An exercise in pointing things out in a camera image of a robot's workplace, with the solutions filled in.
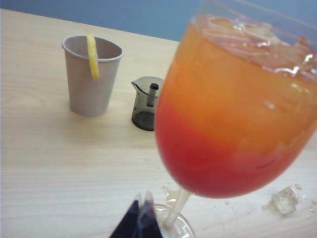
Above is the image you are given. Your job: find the small tipped clear cup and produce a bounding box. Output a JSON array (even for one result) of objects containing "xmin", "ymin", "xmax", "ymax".
[{"xmin": 270, "ymin": 185, "xmax": 302, "ymax": 216}]

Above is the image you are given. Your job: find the beige paper cup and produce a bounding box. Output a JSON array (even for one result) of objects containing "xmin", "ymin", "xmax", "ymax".
[{"xmin": 61, "ymin": 34, "xmax": 124, "ymax": 118}]

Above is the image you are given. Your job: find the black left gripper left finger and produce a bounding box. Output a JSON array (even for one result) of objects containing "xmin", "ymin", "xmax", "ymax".
[{"xmin": 108, "ymin": 193, "xmax": 141, "ymax": 238}]

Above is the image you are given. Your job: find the yellow lemon slice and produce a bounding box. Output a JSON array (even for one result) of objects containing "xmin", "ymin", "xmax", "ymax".
[{"xmin": 86, "ymin": 31, "xmax": 101, "ymax": 81}]

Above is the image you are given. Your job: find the dark smoked measuring cup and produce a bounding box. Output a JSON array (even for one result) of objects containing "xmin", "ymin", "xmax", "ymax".
[{"xmin": 131, "ymin": 76, "xmax": 165, "ymax": 132}]

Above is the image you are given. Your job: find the large stemmed wine glass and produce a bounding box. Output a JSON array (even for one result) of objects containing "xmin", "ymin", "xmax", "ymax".
[{"xmin": 153, "ymin": 0, "xmax": 317, "ymax": 238}]

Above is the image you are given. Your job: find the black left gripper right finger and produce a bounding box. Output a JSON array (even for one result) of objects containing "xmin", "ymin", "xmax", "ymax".
[{"xmin": 137, "ymin": 190, "xmax": 163, "ymax": 238}]

